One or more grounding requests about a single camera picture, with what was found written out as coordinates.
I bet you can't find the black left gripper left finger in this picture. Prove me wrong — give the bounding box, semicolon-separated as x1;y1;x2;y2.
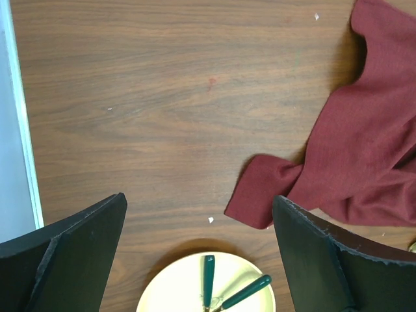
1;193;127;311

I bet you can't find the cream round plate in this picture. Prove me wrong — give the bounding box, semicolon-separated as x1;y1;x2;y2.
136;251;276;311

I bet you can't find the green handled gold utensil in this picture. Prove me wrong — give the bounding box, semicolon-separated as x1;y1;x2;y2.
202;255;215;312
214;274;272;312

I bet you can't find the dark red cloth napkin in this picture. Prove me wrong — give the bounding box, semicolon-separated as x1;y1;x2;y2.
225;1;415;229

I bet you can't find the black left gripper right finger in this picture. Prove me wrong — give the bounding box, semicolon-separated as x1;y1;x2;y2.
272;196;415;311

